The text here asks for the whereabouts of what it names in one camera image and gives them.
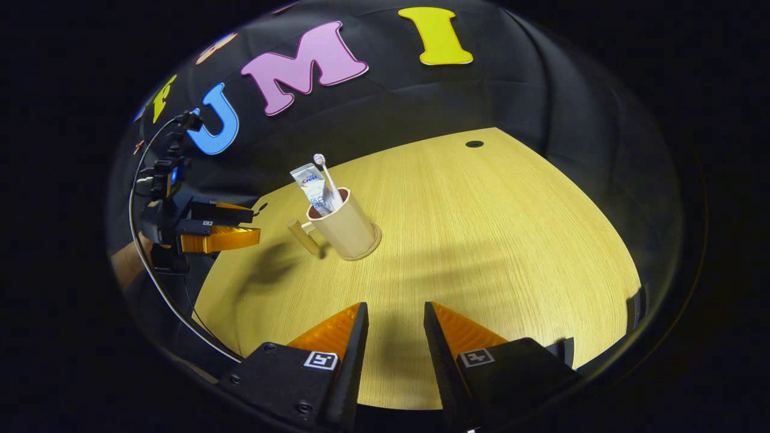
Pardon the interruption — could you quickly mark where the black backdrop cloth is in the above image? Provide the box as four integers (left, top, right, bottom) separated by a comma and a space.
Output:
108, 0, 686, 373

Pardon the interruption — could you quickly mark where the beige cup with handle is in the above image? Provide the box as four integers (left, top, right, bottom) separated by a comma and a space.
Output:
286, 187, 377, 258

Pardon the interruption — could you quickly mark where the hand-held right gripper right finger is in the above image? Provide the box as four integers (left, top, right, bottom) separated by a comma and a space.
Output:
423, 301, 584, 432

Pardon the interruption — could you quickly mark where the white pink toothbrush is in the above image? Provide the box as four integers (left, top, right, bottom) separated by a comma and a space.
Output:
313, 153, 345, 211

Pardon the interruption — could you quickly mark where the white toothpaste tube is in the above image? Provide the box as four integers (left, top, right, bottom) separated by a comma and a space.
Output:
290, 163, 333, 217

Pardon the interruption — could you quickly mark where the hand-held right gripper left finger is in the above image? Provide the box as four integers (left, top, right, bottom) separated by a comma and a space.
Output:
217, 301, 370, 433

